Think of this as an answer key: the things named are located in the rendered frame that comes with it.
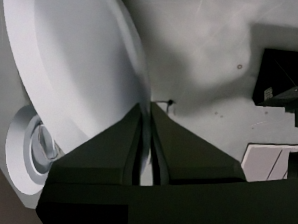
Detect silver wire dish rack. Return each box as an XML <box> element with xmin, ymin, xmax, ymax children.
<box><xmin>38</xmin><ymin>100</ymin><xmax>176</xmax><ymax>165</ymax></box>

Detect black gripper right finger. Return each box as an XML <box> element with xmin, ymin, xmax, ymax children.
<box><xmin>150</xmin><ymin>102</ymin><xmax>247</xmax><ymax>185</ymax></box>

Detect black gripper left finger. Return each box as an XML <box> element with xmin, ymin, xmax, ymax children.
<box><xmin>44</xmin><ymin>102</ymin><xmax>142</xmax><ymax>185</ymax></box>

